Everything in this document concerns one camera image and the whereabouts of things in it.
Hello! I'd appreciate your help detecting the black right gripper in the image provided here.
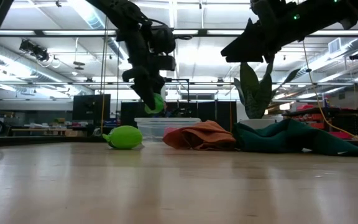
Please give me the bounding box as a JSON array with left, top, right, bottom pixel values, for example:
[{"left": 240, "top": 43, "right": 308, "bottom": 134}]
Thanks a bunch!
[{"left": 221, "top": 0, "right": 295, "bottom": 63}]

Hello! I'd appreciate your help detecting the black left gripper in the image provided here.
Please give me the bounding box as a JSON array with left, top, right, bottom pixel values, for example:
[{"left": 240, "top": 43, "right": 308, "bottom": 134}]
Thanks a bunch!
[{"left": 122, "top": 57, "right": 167, "bottom": 110}]

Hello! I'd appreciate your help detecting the small light green toy lime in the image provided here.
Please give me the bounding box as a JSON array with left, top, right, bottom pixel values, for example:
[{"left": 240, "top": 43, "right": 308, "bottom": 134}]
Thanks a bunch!
[{"left": 144, "top": 92, "right": 166, "bottom": 115}]

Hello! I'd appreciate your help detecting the large light green toy fruit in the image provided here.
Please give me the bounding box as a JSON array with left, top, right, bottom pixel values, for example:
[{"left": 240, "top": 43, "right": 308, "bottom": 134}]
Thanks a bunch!
[{"left": 103, "top": 125, "right": 143, "bottom": 150}]

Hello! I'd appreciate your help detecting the dark green cloth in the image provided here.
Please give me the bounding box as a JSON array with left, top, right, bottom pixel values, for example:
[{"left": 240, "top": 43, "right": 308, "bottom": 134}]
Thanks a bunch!
[{"left": 232, "top": 118, "right": 358, "bottom": 157}]

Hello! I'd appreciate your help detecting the clear plastic tupperware container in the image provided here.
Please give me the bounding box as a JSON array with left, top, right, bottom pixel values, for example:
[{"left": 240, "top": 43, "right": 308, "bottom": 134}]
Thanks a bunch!
[{"left": 134, "top": 117, "right": 201, "bottom": 142}]

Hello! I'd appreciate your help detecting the green snake plant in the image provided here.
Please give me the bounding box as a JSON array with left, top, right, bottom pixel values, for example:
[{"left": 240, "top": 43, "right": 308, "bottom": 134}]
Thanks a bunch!
[{"left": 233, "top": 60, "right": 301, "bottom": 121}]

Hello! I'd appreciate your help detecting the black cabinet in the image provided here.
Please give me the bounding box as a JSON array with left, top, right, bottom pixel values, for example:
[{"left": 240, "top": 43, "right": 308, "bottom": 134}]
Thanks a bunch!
[{"left": 72, "top": 94, "right": 111, "bottom": 129}]

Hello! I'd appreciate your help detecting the orange cloth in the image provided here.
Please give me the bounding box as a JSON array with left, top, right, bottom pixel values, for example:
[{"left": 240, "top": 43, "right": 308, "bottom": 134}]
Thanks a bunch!
[{"left": 162, "top": 120, "right": 237, "bottom": 152}]

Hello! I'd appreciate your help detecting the white plant pot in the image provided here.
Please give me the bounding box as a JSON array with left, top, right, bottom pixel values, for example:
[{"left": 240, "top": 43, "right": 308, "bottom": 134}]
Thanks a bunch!
[{"left": 239, "top": 118, "right": 276, "bottom": 130}]

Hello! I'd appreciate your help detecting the workbench with red bins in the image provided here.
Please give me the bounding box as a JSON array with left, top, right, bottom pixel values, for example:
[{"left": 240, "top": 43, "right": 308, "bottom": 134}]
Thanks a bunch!
[{"left": 283, "top": 104, "right": 358, "bottom": 141}]

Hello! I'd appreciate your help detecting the cluttered workbench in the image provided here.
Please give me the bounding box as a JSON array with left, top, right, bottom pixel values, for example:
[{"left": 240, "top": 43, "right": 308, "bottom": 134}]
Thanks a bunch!
[{"left": 0, "top": 118, "right": 74, "bottom": 138}]

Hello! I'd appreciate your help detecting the black ceiling-mounted device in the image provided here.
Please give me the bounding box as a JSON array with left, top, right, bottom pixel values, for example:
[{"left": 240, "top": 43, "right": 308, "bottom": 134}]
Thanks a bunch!
[{"left": 19, "top": 39, "right": 50, "bottom": 62}]

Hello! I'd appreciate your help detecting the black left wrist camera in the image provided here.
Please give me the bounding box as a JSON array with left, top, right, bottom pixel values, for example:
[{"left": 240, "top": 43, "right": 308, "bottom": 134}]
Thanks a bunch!
[{"left": 157, "top": 55, "right": 177, "bottom": 71}]

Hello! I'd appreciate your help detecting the yellow hanging cable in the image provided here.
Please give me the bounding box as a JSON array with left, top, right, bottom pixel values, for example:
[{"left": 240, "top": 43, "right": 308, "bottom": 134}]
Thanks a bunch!
[
  {"left": 99, "top": 15, "right": 108, "bottom": 135},
  {"left": 302, "top": 40, "right": 358, "bottom": 141}
]

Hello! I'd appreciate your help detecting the black partition wall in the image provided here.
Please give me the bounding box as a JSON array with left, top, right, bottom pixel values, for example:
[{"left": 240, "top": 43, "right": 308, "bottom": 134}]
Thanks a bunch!
[{"left": 120, "top": 100, "right": 237, "bottom": 128}]

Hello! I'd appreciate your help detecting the silver ventilation duct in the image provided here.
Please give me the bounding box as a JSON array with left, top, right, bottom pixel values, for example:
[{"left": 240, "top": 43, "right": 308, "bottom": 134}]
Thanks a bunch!
[{"left": 0, "top": 42, "right": 93, "bottom": 94}]

